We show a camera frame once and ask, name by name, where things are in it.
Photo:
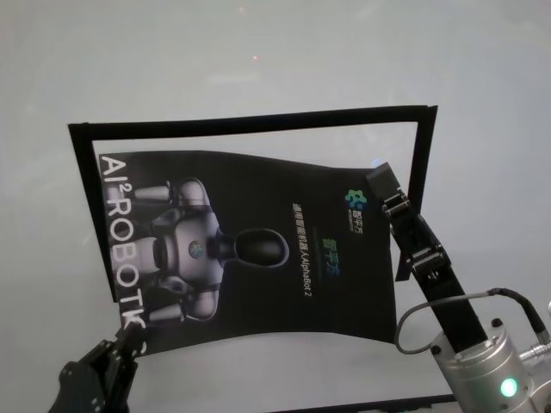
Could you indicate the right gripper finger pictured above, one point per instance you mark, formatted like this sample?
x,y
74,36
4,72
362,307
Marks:
x,y
384,183

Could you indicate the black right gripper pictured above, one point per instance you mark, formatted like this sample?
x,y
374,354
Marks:
x,y
456,310

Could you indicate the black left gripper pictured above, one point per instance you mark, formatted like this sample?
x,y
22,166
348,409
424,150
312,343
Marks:
x,y
97,378

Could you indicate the long black tape strip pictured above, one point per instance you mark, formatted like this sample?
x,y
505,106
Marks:
x,y
258,122

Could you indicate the black robot poster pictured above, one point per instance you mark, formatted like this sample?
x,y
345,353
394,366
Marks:
x,y
258,193

